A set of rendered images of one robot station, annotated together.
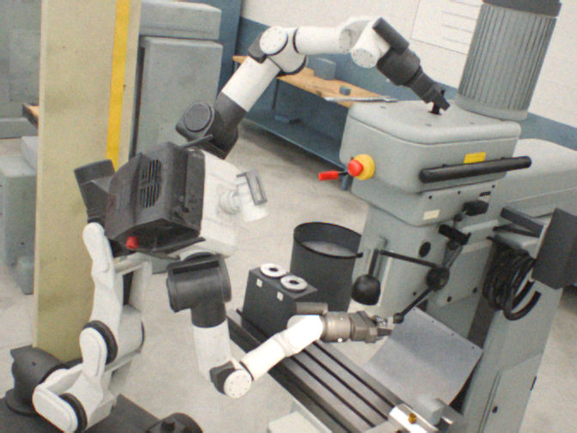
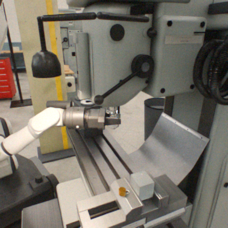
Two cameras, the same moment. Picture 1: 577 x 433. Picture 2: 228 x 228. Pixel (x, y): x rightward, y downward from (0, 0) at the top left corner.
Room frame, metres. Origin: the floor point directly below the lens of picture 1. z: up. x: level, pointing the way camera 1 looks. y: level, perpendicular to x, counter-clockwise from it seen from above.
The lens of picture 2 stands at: (1.06, -0.57, 1.55)
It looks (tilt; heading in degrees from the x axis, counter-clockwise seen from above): 23 degrees down; 21
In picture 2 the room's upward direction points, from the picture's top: straight up
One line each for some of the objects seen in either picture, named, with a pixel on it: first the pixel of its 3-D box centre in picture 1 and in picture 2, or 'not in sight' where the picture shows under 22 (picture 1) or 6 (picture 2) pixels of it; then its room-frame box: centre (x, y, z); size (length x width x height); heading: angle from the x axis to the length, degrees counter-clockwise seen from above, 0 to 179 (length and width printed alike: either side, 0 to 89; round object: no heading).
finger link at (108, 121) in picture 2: (382, 332); (112, 121); (1.65, -0.33, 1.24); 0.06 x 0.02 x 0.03; 110
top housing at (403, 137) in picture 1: (430, 142); not in sight; (1.69, -0.33, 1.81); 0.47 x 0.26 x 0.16; 134
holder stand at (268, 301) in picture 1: (278, 301); (86, 114); (1.99, -0.02, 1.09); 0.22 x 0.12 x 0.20; 50
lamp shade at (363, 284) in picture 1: (367, 287); (46, 63); (1.45, -0.23, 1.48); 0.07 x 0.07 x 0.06
